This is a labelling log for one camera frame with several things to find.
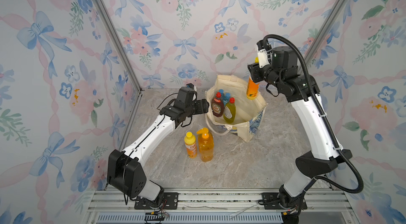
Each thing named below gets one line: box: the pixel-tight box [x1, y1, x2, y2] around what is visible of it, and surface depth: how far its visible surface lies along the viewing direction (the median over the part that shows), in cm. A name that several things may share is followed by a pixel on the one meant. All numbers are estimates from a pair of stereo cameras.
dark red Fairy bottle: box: [210, 91, 225, 118], surface depth 100 cm
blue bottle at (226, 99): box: [222, 92, 231, 106], surface depth 99 cm
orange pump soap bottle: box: [196, 127, 215, 163], surface depth 76 cm
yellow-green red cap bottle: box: [223, 97, 237, 124], surface depth 96 cm
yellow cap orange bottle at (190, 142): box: [183, 131, 197, 159], surface depth 74 cm
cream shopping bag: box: [205, 74, 269, 143], surface depth 93 cm
